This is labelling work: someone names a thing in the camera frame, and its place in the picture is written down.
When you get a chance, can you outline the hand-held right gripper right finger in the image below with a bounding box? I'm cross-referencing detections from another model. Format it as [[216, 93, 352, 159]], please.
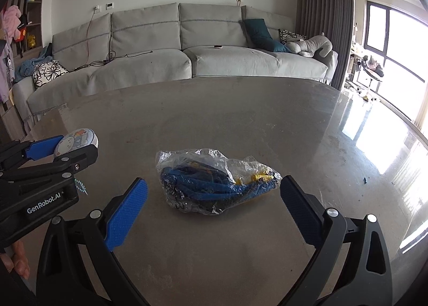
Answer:
[[280, 175, 393, 306]]

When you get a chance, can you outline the plastic bag of blue cords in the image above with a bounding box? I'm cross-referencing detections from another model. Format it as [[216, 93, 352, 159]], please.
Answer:
[[155, 148, 283, 216]]

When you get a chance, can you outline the grey plush elephant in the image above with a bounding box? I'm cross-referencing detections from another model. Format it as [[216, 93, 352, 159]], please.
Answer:
[[284, 32, 333, 58]]

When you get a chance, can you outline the round white tape measure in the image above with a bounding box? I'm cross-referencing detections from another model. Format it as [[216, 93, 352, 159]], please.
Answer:
[[53, 128, 100, 197]]

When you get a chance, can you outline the black window frame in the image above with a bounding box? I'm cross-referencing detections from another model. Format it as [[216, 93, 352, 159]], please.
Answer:
[[364, 0, 428, 96]]

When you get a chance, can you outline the blue cloth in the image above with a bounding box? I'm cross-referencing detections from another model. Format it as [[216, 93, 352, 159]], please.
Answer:
[[14, 43, 54, 84]]

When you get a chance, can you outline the black cable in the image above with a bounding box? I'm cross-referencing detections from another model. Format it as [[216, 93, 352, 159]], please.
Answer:
[[72, 8, 152, 70]]

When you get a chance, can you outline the black chair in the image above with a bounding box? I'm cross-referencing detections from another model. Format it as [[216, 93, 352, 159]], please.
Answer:
[[356, 55, 385, 92]]

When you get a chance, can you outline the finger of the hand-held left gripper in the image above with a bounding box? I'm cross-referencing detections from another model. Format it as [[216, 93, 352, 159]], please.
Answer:
[[0, 135, 65, 173], [7, 145, 100, 193]]

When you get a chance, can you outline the light grey sofa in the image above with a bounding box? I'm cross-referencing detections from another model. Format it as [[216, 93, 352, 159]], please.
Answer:
[[12, 2, 339, 136]]

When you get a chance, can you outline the lilac printed garment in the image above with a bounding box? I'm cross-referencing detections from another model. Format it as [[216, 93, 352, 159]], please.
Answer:
[[0, 38, 16, 103]]

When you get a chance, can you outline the grey curtain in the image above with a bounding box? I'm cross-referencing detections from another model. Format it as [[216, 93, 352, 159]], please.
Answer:
[[295, 0, 355, 90]]

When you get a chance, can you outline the person's left hand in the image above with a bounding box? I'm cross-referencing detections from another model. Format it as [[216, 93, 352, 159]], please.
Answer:
[[0, 240, 31, 280]]

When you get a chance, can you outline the pink garment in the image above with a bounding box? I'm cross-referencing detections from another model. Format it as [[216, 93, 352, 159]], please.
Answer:
[[0, 5, 21, 40]]

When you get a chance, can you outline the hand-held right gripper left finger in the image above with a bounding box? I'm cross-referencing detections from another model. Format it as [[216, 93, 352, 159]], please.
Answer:
[[36, 177, 149, 306]]

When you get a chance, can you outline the wooden shelf unit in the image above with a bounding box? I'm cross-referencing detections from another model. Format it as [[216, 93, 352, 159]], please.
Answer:
[[0, 0, 45, 59]]

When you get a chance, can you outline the black and white flower pillow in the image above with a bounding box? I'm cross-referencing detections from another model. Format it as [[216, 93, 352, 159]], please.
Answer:
[[278, 29, 307, 45], [32, 60, 69, 90]]

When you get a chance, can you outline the teal pillow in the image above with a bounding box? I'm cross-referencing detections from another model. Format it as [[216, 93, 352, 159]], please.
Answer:
[[243, 19, 273, 49], [264, 39, 291, 53]]

